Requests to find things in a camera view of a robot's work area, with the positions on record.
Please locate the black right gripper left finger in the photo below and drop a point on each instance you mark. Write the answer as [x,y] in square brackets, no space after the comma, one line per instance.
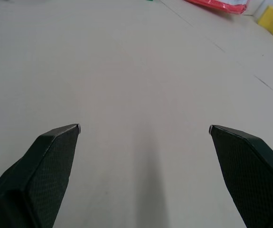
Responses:
[43,175]

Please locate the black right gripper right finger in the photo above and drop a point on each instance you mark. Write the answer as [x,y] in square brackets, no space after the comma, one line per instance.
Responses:
[245,175]

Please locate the red flat packet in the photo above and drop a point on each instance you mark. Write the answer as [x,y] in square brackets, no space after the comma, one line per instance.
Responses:
[219,4]

